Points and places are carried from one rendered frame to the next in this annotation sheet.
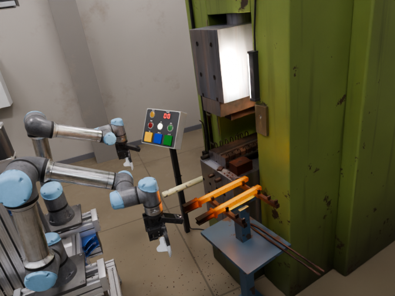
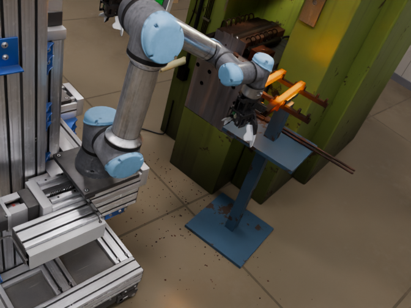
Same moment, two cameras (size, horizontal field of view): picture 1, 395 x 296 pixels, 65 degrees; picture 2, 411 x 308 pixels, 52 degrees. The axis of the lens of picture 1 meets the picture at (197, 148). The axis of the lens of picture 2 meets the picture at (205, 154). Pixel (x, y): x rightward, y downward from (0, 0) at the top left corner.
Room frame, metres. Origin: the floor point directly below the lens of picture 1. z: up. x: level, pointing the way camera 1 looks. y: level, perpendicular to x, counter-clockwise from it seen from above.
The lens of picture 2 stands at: (0.02, 1.07, 1.88)
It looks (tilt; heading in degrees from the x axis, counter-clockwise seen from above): 38 degrees down; 325
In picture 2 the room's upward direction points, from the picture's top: 18 degrees clockwise
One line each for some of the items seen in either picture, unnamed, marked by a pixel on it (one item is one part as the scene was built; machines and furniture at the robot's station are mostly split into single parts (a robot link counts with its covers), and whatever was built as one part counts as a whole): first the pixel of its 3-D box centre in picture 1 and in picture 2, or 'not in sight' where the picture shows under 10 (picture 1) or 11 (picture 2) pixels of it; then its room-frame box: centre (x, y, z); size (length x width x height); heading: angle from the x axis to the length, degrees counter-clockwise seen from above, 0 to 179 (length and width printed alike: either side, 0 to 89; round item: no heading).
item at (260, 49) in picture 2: (240, 165); (261, 55); (1.69, -0.25, 0.95); 0.12 x 0.09 x 0.07; 117
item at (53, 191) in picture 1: (53, 195); not in sight; (1.60, 0.89, 0.98); 0.13 x 0.12 x 0.14; 26
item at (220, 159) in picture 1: (241, 147); (251, 33); (1.92, -0.31, 0.96); 0.42 x 0.20 x 0.09; 117
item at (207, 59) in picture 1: (239, 59); not in sight; (1.88, -0.33, 1.56); 0.42 x 0.39 x 0.40; 117
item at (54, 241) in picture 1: (49, 249); (101, 128); (1.11, 0.73, 0.98); 0.13 x 0.12 x 0.14; 10
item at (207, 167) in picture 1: (250, 182); (244, 77); (1.87, -0.34, 0.69); 0.56 x 0.38 x 0.45; 117
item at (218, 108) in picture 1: (238, 97); not in sight; (1.92, -0.31, 1.32); 0.42 x 0.20 x 0.10; 117
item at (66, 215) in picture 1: (59, 211); not in sight; (1.59, 0.89, 0.87); 0.15 x 0.15 x 0.10
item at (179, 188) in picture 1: (187, 184); (160, 68); (2.09, 0.12, 0.62); 0.44 x 0.05 x 0.05; 117
